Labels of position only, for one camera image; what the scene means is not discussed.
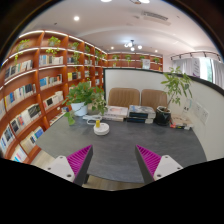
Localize left stack of books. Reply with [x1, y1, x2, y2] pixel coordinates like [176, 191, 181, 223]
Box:
[103, 106, 128, 121]

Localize right tan chair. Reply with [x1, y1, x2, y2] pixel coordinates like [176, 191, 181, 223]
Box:
[141, 89, 167, 110]

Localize books beside black pot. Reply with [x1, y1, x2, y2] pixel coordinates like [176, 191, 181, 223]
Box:
[170, 114, 193, 130]

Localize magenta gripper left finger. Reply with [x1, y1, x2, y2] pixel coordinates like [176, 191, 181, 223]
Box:
[46, 144, 94, 187]

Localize tall plant in black pot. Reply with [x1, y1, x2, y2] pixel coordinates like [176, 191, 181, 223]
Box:
[155, 67, 193, 126]

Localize white wall socket panel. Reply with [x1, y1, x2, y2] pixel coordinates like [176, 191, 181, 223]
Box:
[194, 102, 209, 124]

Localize right dark stack of books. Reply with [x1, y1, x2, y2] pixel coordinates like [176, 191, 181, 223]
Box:
[126, 105, 156, 124]

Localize leafy plant in white pot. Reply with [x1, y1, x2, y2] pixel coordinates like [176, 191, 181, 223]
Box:
[63, 82, 107, 125]

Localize white power strip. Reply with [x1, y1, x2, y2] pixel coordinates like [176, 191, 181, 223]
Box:
[82, 115, 102, 120]

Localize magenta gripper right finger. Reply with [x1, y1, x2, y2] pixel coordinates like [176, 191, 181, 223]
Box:
[134, 144, 184, 186]

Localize round white charger base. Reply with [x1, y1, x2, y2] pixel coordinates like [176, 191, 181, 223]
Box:
[94, 123, 109, 136]

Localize small yellow charger plug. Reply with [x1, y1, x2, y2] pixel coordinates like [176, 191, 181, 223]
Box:
[96, 120, 100, 128]

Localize orange wooden bookshelf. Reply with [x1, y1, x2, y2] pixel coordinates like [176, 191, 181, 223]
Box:
[0, 30, 163, 163]

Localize ceiling chandelier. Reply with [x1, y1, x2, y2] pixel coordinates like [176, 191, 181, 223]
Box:
[124, 40, 142, 52]

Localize white curtain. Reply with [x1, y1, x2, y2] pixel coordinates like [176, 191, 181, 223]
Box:
[173, 57, 224, 89]

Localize white partition board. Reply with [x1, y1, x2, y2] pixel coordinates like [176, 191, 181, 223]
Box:
[103, 68, 224, 162]

